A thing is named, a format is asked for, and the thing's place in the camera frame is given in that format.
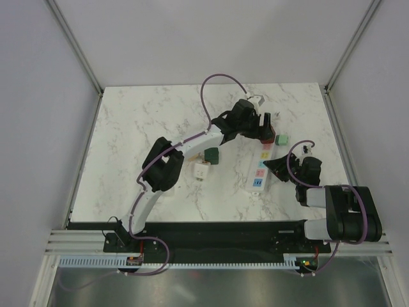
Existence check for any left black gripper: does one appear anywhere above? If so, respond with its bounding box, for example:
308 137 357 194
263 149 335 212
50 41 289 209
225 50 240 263
238 113 274 142

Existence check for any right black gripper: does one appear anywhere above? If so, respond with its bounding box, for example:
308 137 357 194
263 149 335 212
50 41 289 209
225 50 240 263
263 152 304 186

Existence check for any red cube plug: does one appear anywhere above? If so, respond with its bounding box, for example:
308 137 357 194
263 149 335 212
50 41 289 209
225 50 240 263
260 125 276 144

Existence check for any light green plug adapter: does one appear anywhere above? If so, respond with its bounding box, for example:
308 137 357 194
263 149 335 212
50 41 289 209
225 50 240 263
275 134 289 146

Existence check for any white power strip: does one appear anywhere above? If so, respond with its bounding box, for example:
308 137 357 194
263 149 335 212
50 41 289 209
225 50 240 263
245 143 275 194

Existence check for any green cube plug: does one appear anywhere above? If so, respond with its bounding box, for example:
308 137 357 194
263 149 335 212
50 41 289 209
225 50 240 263
204 147 220 165

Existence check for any white cube plug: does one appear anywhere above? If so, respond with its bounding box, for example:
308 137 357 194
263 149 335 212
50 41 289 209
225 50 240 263
193 161 211 181

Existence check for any beige cube plug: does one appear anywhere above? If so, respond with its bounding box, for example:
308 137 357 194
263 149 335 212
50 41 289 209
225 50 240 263
189 153 201 161

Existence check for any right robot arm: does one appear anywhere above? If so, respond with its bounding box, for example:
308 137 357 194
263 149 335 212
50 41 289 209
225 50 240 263
263 153 383 252

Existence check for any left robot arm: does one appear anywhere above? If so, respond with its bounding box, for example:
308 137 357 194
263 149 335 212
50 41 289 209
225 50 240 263
118 95 276 251

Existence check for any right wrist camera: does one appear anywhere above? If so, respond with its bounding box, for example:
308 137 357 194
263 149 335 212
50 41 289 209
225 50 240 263
302 145 314 154

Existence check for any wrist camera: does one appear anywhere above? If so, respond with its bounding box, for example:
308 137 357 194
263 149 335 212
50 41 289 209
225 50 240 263
249 95 265 107
302 145 314 154

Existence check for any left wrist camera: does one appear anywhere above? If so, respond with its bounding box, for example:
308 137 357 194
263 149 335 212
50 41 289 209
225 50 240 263
249 95 265 107

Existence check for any white cable duct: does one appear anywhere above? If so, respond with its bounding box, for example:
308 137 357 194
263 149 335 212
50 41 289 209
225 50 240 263
59 254 304 268

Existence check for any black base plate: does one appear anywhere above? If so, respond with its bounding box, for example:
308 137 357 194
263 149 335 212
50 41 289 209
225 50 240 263
104 221 331 265

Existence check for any aluminium frame rail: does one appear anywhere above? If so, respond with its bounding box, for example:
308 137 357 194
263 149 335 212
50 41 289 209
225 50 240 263
45 230 392 256

